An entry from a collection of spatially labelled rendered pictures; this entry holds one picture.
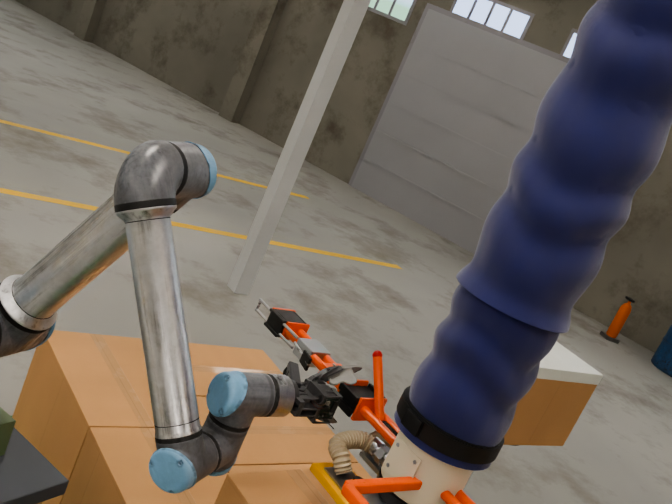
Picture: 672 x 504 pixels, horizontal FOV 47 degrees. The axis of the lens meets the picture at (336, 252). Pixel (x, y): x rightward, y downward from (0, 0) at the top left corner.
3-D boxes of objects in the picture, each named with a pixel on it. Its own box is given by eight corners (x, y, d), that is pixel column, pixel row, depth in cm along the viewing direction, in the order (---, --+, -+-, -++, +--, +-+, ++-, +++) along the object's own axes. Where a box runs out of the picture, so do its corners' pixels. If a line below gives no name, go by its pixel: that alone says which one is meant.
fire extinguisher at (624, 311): (620, 343, 925) (642, 303, 911) (615, 345, 904) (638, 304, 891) (601, 332, 935) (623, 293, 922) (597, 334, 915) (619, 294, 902)
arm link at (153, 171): (142, 131, 139) (195, 499, 142) (181, 135, 150) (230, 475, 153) (91, 142, 143) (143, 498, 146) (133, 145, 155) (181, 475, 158)
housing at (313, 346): (325, 368, 196) (332, 353, 195) (304, 367, 191) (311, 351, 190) (311, 354, 201) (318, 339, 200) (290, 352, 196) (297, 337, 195)
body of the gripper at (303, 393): (332, 424, 171) (289, 424, 163) (312, 402, 177) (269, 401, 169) (345, 395, 169) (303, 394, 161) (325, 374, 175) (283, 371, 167)
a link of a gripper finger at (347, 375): (373, 379, 174) (339, 398, 171) (358, 365, 179) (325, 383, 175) (372, 369, 173) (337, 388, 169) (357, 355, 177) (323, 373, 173)
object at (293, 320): (303, 341, 205) (310, 325, 204) (281, 339, 201) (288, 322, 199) (287, 325, 212) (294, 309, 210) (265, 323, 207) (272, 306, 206)
